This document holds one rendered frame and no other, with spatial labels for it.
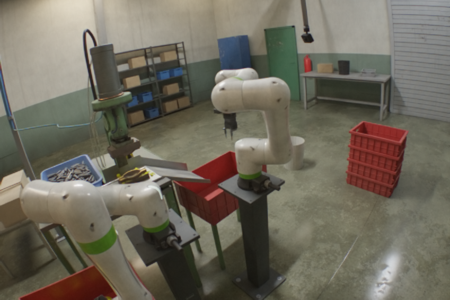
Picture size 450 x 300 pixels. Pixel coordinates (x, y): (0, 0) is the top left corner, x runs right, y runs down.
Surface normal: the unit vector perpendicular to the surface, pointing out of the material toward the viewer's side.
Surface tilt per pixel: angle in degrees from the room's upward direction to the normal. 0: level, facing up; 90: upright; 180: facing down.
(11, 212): 90
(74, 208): 69
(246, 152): 88
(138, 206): 88
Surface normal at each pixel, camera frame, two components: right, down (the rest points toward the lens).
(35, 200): -0.07, -0.27
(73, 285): 0.66, 0.18
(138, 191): -0.14, -0.83
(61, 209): -0.18, 0.00
